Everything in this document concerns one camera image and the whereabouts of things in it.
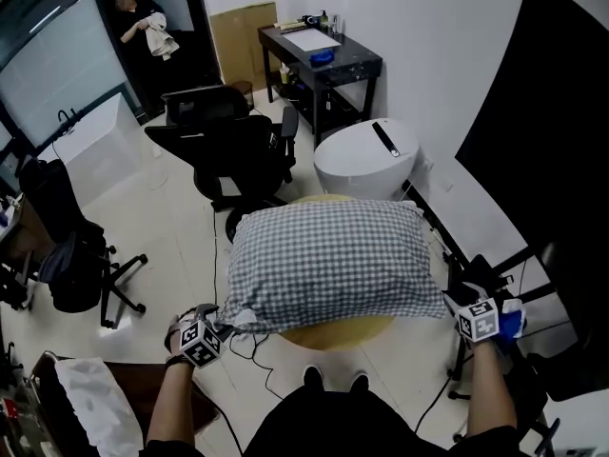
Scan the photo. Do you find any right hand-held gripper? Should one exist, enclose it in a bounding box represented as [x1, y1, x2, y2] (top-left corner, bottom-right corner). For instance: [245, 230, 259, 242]
[441, 289, 501, 343]

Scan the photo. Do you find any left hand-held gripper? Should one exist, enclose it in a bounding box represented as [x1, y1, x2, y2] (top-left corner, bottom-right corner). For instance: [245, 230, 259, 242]
[179, 302, 236, 368]

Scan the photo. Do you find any grey checkered pillowcase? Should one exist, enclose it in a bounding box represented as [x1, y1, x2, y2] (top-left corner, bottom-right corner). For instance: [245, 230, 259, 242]
[214, 199, 448, 336]

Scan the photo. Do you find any person's left forearm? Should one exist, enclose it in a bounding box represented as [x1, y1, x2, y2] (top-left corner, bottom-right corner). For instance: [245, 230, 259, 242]
[146, 359, 196, 447]

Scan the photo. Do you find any person's right forearm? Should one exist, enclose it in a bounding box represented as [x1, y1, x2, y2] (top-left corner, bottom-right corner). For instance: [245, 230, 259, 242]
[465, 338, 519, 440]

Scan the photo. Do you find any person's left hand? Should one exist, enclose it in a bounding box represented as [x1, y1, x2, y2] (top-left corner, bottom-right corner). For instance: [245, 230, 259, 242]
[164, 306, 201, 352]

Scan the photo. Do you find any black metal stand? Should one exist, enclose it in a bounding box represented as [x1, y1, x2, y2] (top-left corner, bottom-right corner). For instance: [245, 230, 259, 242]
[427, 240, 558, 447]

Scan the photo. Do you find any blue bag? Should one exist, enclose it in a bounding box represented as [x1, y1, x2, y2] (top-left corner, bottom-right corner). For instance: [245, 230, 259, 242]
[499, 297, 529, 340]

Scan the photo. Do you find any brown laundry cart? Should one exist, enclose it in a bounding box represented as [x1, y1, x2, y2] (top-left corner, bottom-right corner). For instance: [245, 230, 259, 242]
[28, 349, 220, 457]

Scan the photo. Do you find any black round floor stand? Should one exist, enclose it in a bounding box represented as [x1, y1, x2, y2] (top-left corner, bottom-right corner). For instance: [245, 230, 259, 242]
[226, 206, 248, 245]

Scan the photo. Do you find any person's left shoe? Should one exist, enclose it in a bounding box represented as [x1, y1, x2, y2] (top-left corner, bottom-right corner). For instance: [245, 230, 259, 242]
[303, 365, 325, 394]

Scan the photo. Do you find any round wooden stool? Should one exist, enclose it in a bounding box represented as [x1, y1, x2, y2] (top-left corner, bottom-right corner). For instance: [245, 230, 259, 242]
[280, 194, 396, 351]

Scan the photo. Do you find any white laundry bag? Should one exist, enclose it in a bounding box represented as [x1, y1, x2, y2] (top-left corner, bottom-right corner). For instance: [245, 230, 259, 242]
[54, 357, 144, 457]

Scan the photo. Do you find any person's black clothing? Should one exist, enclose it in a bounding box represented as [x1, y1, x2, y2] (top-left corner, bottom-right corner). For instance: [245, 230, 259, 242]
[142, 387, 520, 457]

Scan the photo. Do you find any black mesh office chair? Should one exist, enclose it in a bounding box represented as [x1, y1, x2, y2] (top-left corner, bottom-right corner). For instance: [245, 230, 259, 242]
[145, 85, 300, 211]

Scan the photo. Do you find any large black panel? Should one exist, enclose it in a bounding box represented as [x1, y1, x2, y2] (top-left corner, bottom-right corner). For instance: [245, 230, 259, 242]
[455, 0, 609, 351]

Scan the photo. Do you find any black high-back office chair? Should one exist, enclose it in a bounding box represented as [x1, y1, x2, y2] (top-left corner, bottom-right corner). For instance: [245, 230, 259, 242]
[18, 157, 148, 330]

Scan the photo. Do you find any white bathtub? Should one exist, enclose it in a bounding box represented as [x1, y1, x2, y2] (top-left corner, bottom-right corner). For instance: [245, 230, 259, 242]
[37, 92, 144, 209]

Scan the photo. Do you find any black mesh wastebasket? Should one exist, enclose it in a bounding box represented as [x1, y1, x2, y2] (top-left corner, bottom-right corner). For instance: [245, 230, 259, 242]
[232, 80, 253, 109]

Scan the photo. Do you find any black side table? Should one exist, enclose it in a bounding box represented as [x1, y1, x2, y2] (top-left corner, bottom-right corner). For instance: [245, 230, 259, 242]
[258, 24, 383, 149]

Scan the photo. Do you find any black faucet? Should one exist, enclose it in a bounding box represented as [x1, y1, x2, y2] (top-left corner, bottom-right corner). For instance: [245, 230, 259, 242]
[56, 107, 80, 135]

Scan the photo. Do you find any brown cardboard sheet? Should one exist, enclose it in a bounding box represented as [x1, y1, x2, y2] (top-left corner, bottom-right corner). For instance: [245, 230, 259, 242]
[208, 1, 280, 92]

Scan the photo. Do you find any white tray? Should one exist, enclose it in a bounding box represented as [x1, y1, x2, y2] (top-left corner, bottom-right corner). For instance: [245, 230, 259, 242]
[283, 27, 343, 54]

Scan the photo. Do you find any black floor cable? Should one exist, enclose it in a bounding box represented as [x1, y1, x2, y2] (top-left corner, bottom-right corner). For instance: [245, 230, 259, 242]
[210, 207, 221, 307]

